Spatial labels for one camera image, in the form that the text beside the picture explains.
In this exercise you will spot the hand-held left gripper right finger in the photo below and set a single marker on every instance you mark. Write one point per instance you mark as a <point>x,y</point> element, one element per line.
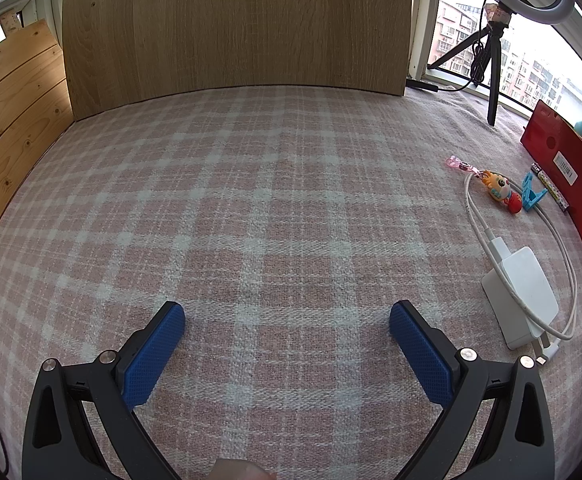
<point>418,355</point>

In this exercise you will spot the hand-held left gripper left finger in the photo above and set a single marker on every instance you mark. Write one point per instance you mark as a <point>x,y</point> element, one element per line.
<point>153,355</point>

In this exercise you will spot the white power adapter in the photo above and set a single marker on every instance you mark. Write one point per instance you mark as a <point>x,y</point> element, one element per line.
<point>526,290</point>

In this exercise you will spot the red storage box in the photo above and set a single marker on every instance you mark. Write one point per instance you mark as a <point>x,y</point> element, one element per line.
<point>581,200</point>

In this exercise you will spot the blue phone stand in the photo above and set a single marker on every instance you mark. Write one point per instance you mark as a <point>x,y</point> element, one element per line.
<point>528,201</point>

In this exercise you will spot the patterned pen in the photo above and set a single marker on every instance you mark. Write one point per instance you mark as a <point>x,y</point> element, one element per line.
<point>551,187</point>

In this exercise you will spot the pink plaid blanket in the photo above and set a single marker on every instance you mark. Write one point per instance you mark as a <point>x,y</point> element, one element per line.
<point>271,200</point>

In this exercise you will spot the black inline remote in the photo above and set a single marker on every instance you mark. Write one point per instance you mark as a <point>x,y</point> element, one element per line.
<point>421,85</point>

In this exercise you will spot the black tripod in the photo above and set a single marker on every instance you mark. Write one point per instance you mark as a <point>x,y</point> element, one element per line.
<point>493,85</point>

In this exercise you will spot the pine slat panel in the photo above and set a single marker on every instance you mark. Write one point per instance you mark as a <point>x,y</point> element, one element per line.
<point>11,110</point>

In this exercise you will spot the light wooden board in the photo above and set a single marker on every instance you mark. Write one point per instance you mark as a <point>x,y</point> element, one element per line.
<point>231,25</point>

